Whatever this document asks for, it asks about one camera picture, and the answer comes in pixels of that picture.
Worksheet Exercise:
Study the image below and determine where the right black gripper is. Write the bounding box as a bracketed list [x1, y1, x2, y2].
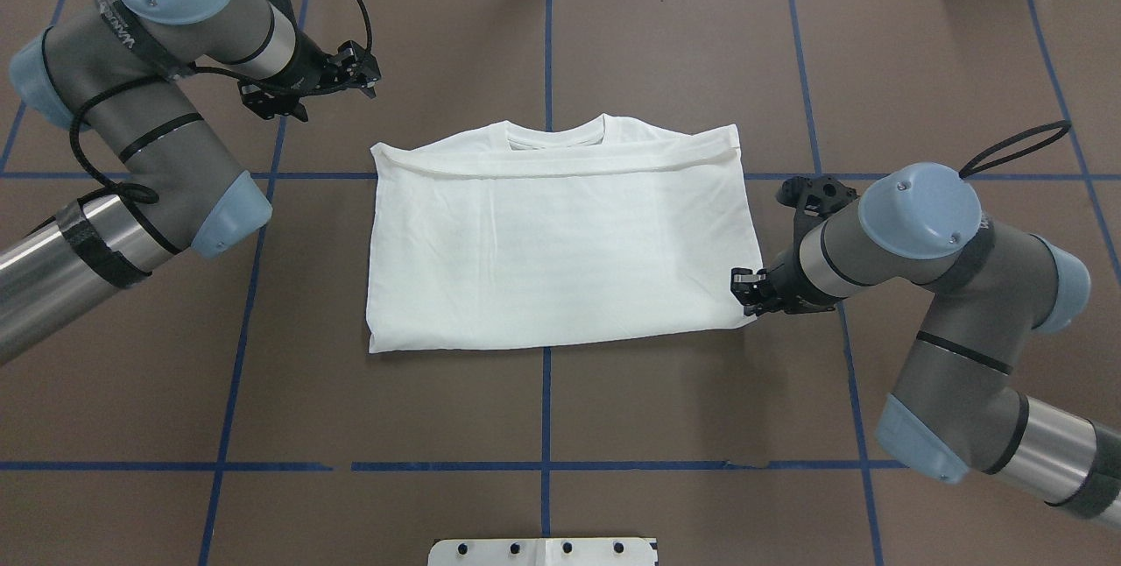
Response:
[730, 258, 837, 317]

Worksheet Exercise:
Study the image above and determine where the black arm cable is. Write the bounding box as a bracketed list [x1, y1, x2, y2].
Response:
[958, 119, 1073, 180]
[68, 0, 376, 203]

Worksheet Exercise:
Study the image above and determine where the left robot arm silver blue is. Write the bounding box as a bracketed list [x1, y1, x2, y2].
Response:
[3, 0, 381, 363]

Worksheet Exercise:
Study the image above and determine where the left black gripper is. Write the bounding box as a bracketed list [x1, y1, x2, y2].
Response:
[237, 40, 382, 123]

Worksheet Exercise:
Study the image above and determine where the white long-sleeve printed shirt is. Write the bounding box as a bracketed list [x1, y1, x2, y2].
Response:
[367, 115, 762, 354]

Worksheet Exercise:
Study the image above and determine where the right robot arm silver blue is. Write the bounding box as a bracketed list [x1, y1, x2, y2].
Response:
[731, 163, 1118, 527]

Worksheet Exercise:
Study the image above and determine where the white mounting plate with holes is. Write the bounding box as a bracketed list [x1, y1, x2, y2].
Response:
[427, 537, 659, 565]

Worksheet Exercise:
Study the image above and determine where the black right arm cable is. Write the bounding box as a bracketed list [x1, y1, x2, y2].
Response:
[958, 119, 1073, 180]

